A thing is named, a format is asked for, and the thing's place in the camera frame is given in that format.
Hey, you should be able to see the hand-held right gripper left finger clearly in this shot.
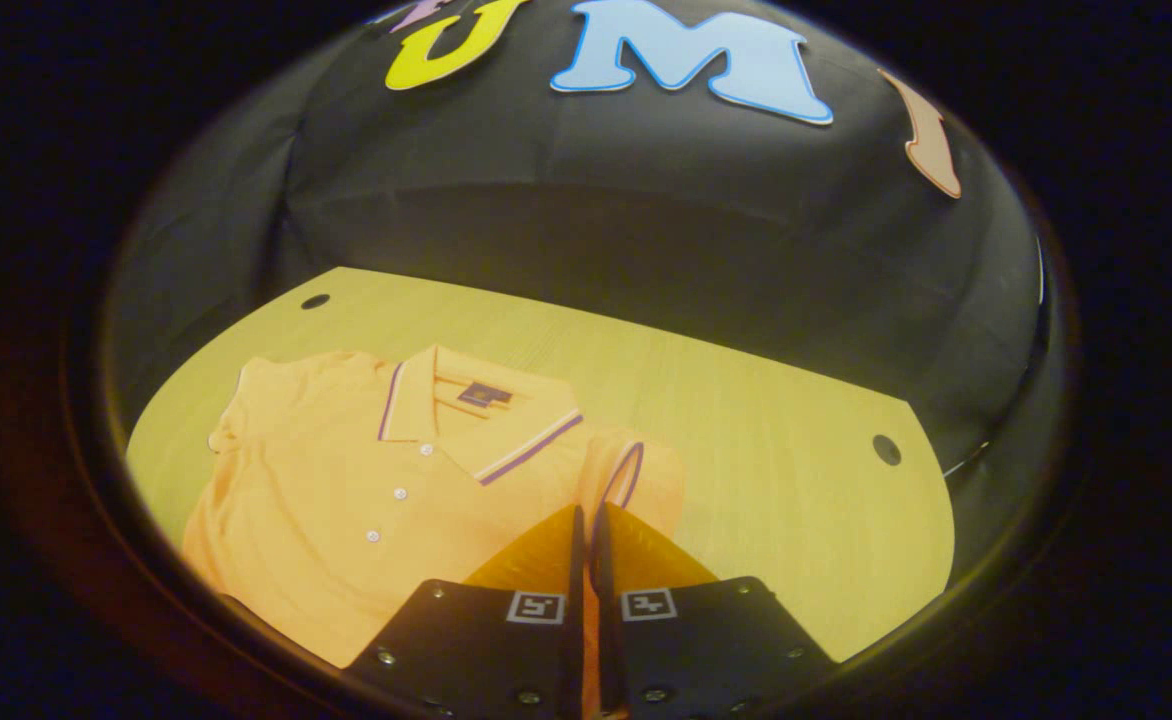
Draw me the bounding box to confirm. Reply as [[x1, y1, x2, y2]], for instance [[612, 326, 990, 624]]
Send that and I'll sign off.
[[341, 503, 587, 720]]

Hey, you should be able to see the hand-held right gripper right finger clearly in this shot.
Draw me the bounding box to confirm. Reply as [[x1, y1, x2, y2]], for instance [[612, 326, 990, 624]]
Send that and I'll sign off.
[[591, 500, 839, 720]]

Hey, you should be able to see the orange T-shirt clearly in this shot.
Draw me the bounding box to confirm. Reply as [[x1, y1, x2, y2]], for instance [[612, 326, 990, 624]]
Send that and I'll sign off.
[[181, 345, 687, 720]]

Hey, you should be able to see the black backdrop cloth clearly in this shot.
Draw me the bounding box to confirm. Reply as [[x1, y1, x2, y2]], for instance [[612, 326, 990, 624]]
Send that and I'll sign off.
[[106, 0, 1067, 501]]

